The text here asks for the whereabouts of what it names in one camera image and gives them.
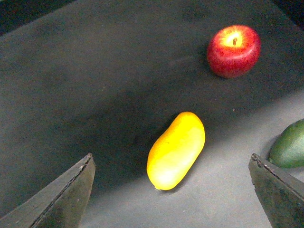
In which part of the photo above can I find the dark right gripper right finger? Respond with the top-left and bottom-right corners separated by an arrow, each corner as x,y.
248,153 -> 304,228

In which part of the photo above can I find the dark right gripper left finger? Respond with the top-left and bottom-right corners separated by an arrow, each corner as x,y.
0,153 -> 95,228

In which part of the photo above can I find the yellow mango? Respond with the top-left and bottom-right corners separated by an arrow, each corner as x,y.
146,112 -> 206,190

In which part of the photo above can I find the green avocado fruit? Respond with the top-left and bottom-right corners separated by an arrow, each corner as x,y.
269,119 -> 304,168

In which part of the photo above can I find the red apple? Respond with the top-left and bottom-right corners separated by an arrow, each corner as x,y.
207,25 -> 261,78

